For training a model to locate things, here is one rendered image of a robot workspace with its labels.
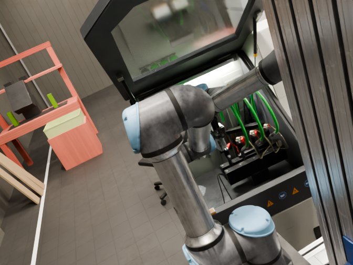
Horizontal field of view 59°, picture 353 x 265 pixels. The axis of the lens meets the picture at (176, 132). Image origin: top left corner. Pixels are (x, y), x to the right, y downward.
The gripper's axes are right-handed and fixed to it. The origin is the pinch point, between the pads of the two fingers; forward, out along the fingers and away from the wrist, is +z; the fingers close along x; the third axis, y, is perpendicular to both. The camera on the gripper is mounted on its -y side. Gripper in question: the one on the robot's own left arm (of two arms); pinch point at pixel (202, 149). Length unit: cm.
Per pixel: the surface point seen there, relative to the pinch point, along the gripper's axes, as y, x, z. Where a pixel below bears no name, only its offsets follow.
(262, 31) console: -53, 37, 15
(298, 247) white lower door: 48, 12, 55
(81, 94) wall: -473, -664, 396
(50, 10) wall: -655, -583, 239
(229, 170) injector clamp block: 5.8, -2.4, 26.0
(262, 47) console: -47, 34, 18
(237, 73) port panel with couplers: -48, 12, 31
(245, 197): 22.8, 7.7, 17.1
